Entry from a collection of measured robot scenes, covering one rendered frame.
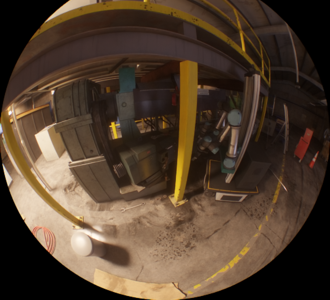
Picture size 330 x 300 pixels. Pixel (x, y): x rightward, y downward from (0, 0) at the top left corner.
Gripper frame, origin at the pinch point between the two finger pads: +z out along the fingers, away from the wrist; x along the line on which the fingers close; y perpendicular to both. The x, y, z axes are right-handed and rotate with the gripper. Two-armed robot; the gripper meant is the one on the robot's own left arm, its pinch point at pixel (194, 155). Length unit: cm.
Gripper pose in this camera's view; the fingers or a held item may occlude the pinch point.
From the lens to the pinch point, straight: 123.6
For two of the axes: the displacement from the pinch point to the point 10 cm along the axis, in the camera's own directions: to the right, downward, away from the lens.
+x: -4.8, 5.0, -7.2
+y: -8.3, -5.2, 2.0
